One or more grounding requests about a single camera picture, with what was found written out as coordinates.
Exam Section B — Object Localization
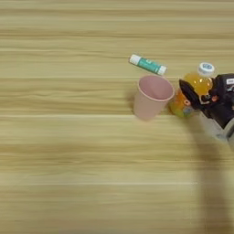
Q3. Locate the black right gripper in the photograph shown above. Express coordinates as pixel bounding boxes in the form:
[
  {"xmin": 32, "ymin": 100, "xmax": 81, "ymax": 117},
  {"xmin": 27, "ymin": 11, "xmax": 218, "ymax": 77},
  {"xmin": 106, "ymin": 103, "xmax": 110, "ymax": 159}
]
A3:
[{"xmin": 178, "ymin": 79, "xmax": 234, "ymax": 129}]

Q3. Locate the teal white glue stick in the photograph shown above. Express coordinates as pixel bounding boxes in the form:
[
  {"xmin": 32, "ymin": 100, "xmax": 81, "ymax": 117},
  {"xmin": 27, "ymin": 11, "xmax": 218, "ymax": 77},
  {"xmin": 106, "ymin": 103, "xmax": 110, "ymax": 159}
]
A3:
[{"xmin": 128, "ymin": 54, "xmax": 168, "ymax": 77}]

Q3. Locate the orange juice bottle white cap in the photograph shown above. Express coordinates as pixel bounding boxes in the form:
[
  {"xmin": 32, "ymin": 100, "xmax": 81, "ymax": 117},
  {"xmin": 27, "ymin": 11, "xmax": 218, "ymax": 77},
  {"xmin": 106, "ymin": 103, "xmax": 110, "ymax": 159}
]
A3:
[{"xmin": 168, "ymin": 62, "xmax": 216, "ymax": 119}]

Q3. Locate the pink plastic cup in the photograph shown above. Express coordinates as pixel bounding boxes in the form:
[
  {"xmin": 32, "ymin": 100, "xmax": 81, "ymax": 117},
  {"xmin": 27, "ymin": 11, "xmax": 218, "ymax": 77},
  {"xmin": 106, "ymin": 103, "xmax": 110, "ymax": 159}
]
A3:
[{"xmin": 133, "ymin": 74, "xmax": 176, "ymax": 121}]

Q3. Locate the small black box white label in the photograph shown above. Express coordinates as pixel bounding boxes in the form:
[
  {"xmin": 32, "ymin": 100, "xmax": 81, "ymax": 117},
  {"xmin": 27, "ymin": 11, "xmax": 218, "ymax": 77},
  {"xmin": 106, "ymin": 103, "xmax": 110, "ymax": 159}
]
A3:
[{"xmin": 212, "ymin": 72, "xmax": 234, "ymax": 101}]

